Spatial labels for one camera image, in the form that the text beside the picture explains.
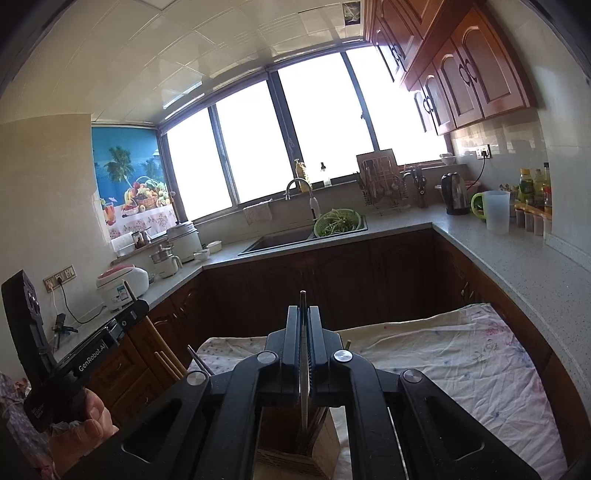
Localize person's left forearm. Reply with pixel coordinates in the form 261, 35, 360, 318
0, 371, 61, 480

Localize translucent plastic pitcher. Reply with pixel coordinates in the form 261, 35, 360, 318
478, 190, 511, 234

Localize knife block with scissors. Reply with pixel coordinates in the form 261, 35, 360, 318
402, 165, 430, 208

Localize wall socket with white plug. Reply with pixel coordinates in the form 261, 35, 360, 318
43, 264, 75, 291

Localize black rice cooker cable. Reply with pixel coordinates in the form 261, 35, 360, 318
60, 281, 107, 324

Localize wooden chopstick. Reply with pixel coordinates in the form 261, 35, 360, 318
154, 353, 184, 383
128, 288, 183, 376
159, 351, 189, 378

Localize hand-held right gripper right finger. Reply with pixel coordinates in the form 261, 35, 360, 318
307, 305, 542, 480

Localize tropical fruit wall poster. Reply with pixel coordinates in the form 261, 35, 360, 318
91, 127, 178, 241

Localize red label sauce bottle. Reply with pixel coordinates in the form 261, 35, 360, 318
542, 162, 553, 215

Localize metal chopstick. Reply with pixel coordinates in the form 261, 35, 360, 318
186, 346, 215, 376

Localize white plastic container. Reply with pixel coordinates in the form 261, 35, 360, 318
113, 232, 137, 257

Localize stainless steel utensil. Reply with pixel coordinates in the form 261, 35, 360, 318
298, 291, 311, 439

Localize chrome kitchen faucet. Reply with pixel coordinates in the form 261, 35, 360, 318
285, 178, 321, 222

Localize wooden cutting board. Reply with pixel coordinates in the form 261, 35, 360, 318
355, 148, 398, 178

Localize wooden upper cabinets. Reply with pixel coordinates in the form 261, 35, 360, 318
362, 0, 539, 137

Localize row of spice jars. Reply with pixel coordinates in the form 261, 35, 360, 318
514, 200, 552, 237

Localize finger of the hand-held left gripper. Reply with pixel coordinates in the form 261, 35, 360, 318
111, 299, 151, 335

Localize dark wooden lower cabinets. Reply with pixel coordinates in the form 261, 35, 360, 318
60, 228, 555, 416

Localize wire dish rack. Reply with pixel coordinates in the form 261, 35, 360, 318
358, 157, 411, 217

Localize green label sauce bottle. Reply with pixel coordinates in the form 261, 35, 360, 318
518, 167, 535, 204

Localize small white electric pot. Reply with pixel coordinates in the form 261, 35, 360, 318
149, 244, 184, 279

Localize large kitchen window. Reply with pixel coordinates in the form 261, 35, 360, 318
157, 44, 453, 222

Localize white dishcloth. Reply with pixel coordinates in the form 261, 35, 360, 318
243, 200, 273, 226

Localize wooden utensil holder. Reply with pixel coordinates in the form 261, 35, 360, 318
255, 406, 340, 478

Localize person's left hand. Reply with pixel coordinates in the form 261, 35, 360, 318
48, 392, 120, 478

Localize yellow dish soap bottle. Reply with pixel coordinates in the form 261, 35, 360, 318
294, 158, 311, 192

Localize steel kitchen sink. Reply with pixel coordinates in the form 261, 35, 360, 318
238, 215, 370, 258

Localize white pink rice cooker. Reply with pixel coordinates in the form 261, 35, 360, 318
96, 264, 150, 311

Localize dotted white tablecloth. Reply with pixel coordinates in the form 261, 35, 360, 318
187, 302, 568, 480

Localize green colander with vegetables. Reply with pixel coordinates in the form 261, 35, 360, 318
314, 209, 361, 238

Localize large white electric cooker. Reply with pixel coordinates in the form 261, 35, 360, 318
166, 220, 204, 264

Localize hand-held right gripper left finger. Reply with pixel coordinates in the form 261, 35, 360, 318
60, 305, 303, 480

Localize steel electric kettle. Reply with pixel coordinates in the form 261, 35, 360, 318
440, 172, 472, 216

